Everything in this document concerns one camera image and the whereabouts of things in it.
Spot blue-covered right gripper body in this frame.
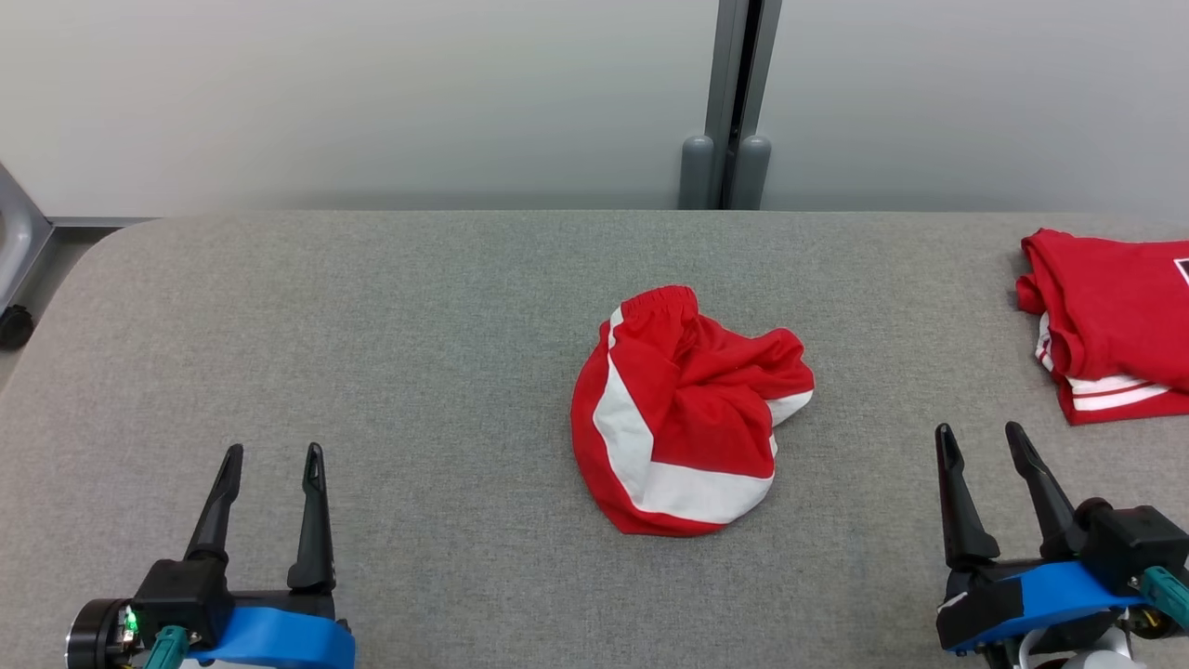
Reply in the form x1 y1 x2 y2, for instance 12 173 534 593
935 556 1153 657

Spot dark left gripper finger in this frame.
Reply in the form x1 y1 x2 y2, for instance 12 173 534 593
286 442 337 593
184 443 245 563

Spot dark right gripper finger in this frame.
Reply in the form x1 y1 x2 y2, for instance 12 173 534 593
934 423 1002 570
1005 421 1088 558

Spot blue-covered left gripper body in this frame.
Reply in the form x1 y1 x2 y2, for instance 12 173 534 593
186 590 357 669

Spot red shirt with white-striped cuffs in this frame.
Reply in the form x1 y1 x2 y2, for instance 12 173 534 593
1014 228 1189 426

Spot red shorts with white band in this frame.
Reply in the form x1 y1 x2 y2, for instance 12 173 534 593
570 284 817 538

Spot black caster wheel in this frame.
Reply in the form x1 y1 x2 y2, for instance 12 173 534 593
0 305 36 352

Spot dark object at edge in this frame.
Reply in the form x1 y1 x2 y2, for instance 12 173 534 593
0 163 154 317

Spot teal left camera connector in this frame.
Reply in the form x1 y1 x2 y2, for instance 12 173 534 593
141 624 191 669

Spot teal camera connector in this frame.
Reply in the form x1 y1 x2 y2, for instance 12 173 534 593
1138 565 1189 631
141 624 191 669

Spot teal right camera connector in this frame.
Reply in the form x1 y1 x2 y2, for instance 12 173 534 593
1138 565 1189 631

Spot grey metal partition post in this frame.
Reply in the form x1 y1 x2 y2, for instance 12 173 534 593
726 0 783 211
680 0 739 211

